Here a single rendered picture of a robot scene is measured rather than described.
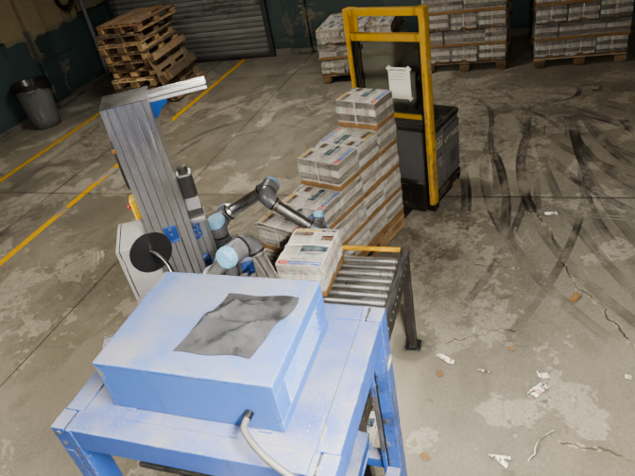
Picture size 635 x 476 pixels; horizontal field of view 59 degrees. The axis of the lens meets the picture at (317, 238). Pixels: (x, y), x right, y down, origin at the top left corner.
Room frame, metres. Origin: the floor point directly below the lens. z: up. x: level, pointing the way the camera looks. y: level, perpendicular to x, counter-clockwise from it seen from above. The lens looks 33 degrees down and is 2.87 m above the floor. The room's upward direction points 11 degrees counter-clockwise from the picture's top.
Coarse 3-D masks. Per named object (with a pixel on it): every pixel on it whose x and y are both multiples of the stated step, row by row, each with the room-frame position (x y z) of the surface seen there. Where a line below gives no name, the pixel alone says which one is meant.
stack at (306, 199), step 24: (312, 192) 3.75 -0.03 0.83; (336, 192) 3.67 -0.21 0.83; (360, 192) 3.84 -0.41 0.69; (264, 216) 3.53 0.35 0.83; (312, 216) 3.39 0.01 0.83; (336, 216) 3.58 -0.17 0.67; (360, 216) 3.80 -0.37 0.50; (384, 216) 4.06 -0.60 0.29; (264, 240) 3.45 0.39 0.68; (288, 240) 3.28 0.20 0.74; (360, 240) 3.76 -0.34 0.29; (384, 240) 4.02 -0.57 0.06
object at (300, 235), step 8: (296, 232) 2.91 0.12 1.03; (304, 232) 2.89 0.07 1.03; (312, 232) 2.87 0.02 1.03; (320, 232) 2.85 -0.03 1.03; (328, 232) 2.83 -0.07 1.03; (336, 232) 2.82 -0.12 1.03; (296, 240) 2.83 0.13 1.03; (304, 240) 2.81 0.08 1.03; (312, 240) 2.79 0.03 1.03; (320, 240) 2.77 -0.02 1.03; (328, 240) 2.75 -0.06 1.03; (336, 240) 2.79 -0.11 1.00; (336, 248) 2.77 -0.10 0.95; (336, 256) 2.75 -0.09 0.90; (336, 264) 2.73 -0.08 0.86
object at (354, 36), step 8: (352, 32) 4.87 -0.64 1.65; (360, 32) 4.82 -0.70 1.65; (368, 32) 4.78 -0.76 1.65; (376, 32) 4.72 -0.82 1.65; (384, 32) 4.68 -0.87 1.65; (392, 32) 4.62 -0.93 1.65; (400, 32) 4.58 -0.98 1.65; (408, 32) 4.53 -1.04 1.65; (416, 32) 4.49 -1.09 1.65; (352, 40) 4.83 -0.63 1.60; (360, 40) 4.78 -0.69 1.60; (368, 40) 4.73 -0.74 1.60; (376, 40) 4.68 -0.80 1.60; (384, 40) 4.63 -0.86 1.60; (392, 40) 4.58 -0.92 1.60; (400, 40) 4.53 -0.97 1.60; (408, 40) 4.48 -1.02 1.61; (416, 40) 4.44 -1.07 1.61
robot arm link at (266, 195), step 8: (264, 192) 3.16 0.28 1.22; (272, 192) 3.17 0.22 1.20; (264, 200) 3.13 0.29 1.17; (272, 200) 3.12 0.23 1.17; (280, 200) 3.15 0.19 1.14; (272, 208) 3.11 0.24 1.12; (280, 208) 3.11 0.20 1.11; (288, 208) 3.12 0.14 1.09; (288, 216) 3.09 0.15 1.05; (296, 216) 3.09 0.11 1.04; (304, 216) 3.10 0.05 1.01; (304, 224) 3.07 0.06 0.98; (312, 224) 3.07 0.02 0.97; (320, 224) 3.10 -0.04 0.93
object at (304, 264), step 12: (288, 252) 2.71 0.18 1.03; (300, 252) 2.69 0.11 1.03; (312, 252) 2.66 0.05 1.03; (324, 252) 2.64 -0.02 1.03; (276, 264) 2.62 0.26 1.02; (288, 264) 2.59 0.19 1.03; (300, 264) 2.56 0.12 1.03; (312, 264) 2.54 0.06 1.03; (324, 264) 2.55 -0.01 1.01; (288, 276) 2.61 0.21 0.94; (300, 276) 2.57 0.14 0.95; (312, 276) 2.55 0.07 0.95; (324, 276) 2.53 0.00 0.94; (324, 288) 2.52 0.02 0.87
